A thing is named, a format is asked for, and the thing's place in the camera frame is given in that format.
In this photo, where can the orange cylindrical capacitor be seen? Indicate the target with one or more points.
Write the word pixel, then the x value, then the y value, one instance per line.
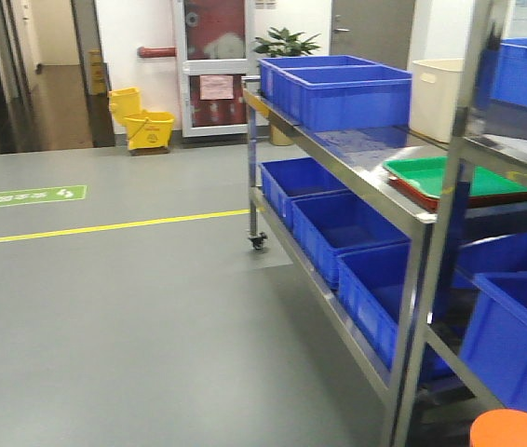
pixel 501 427

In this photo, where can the blue bin lower far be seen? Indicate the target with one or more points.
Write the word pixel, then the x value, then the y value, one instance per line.
pixel 284 181

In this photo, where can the blue bin lower middle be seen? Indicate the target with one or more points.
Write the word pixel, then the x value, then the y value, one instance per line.
pixel 329 226

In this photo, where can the blue bin lower near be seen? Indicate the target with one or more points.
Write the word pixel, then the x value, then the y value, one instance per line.
pixel 370 289

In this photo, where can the yellow mop bucket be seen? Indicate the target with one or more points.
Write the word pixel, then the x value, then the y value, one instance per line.
pixel 144 129

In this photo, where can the steel cart with wheels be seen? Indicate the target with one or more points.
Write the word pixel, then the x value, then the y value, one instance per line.
pixel 417 248

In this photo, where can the red plastic tray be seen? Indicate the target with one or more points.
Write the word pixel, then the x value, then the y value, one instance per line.
pixel 431 203

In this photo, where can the green plastic tray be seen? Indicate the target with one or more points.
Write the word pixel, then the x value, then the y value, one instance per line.
pixel 425 176

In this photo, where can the blue bin top front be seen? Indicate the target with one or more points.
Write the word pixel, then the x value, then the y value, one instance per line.
pixel 343 97

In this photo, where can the potted green plant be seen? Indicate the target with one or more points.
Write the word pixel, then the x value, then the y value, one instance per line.
pixel 283 43

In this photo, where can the white plastic bin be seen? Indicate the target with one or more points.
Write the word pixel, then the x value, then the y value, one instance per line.
pixel 435 87

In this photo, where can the blue bin right near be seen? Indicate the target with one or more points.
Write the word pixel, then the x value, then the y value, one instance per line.
pixel 495 344

